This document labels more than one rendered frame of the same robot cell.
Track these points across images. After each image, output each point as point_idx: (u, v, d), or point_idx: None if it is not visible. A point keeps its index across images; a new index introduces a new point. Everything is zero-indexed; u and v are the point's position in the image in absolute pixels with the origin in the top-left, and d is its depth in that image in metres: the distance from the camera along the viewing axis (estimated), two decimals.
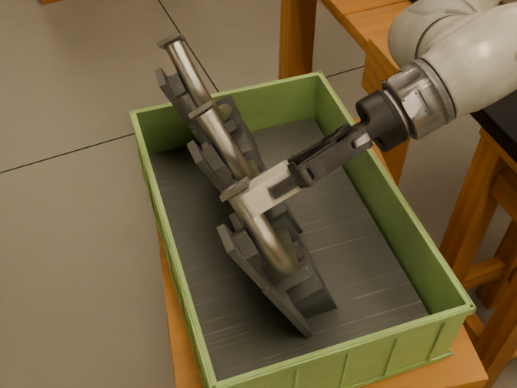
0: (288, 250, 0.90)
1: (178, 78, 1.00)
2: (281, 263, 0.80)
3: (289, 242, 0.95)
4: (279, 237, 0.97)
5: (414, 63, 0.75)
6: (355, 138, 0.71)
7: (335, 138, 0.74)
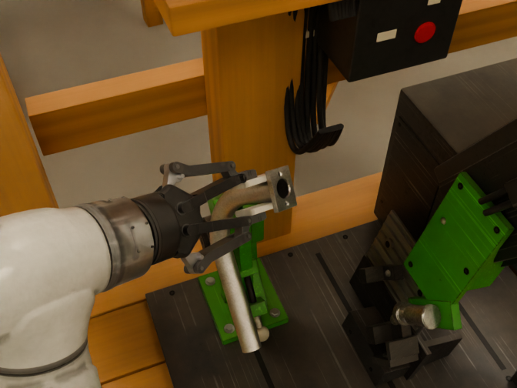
0: (226, 263, 0.88)
1: None
2: (220, 198, 0.87)
3: (232, 300, 0.89)
4: (246, 310, 0.89)
5: (114, 230, 0.58)
6: (181, 164, 0.69)
7: (199, 193, 0.70)
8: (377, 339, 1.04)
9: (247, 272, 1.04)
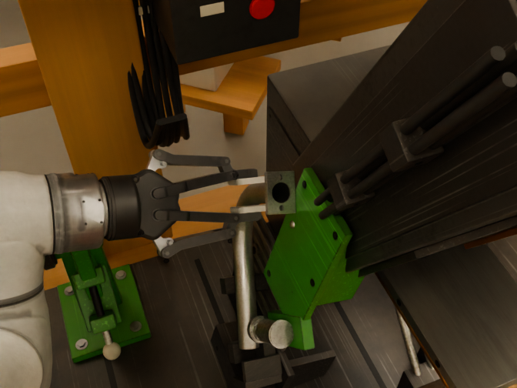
0: (240, 257, 0.90)
1: None
2: None
3: (238, 294, 0.90)
4: (249, 308, 0.89)
5: (62, 200, 0.64)
6: (167, 152, 0.73)
7: (179, 182, 0.73)
8: (238, 357, 0.92)
9: (90, 282, 0.92)
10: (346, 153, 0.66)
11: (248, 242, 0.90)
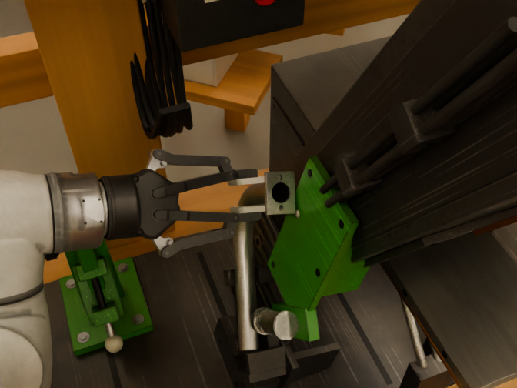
0: (241, 258, 0.90)
1: None
2: None
3: (238, 295, 0.90)
4: (249, 309, 0.89)
5: (62, 200, 0.64)
6: (167, 152, 0.73)
7: (179, 182, 0.73)
8: (241, 349, 0.91)
9: (92, 274, 0.91)
10: (353, 139, 0.65)
11: (248, 242, 0.90)
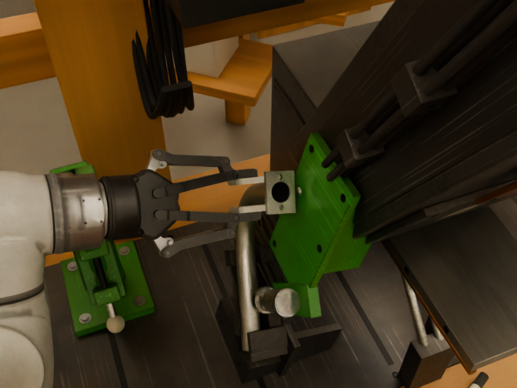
0: (242, 259, 0.90)
1: None
2: None
3: (241, 296, 0.90)
4: (251, 309, 0.89)
5: (62, 199, 0.64)
6: (166, 152, 0.73)
7: (178, 182, 0.73)
8: None
9: (94, 254, 0.91)
10: (355, 112, 0.65)
11: (250, 243, 0.90)
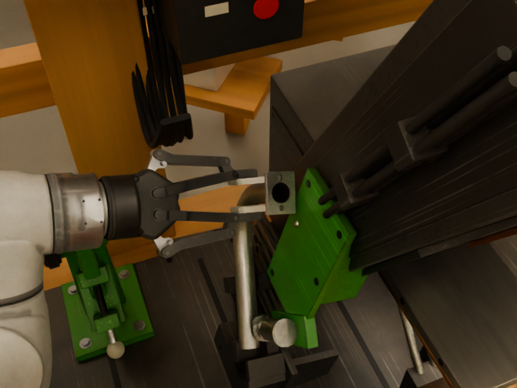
0: (240, 257, 0.90)
1: None
2: None
3: (238, 294, 0.90)
4: (249, 308, 0.89)
5: (62, 200, 0.64)
6: (167, 152, 0.73)
7: (179, 182, 0.73)
8: (241, 356, 0.93)
9: (94, 282, 0.92)
10: (351, 152, 0.66)
11: (248, 242, 0.90)
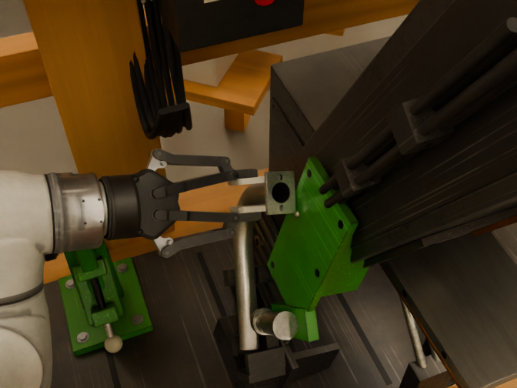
0: (241, 258, 0.90)
1: None
2: None
3: (238, 295, 0.90)
4: (249, 309, 0.89)
5: (62, 200, 0.64)
6: (167, 152, 0.73)
7: (178, 182, 0.73)
8: (241, 350, 0.91)
9: (91, 274, 0.91)
10: (352, 139, 0.65)
11: (248, 242, 0.90)
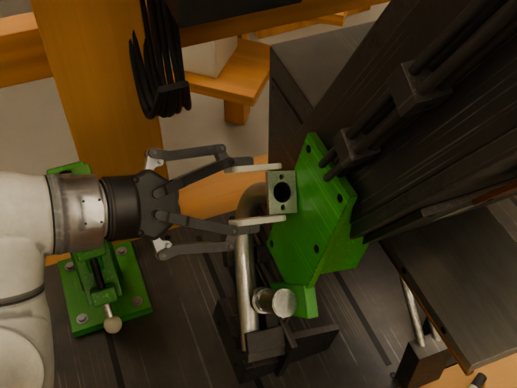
0: (241, 259, 0.90)
1: None
2: None
3: (240, 296, 0.89)
4: (251, 309, 0.89)
5: (62, 200, 0.64)
6: (161, 149, 0.73)
7: (177, 178, 0.73)
8: (240, 330, 0.91)
9: (91, 254, 0.91)
10: (351, 112, 0.65)
11: (248, 243, 0.90)
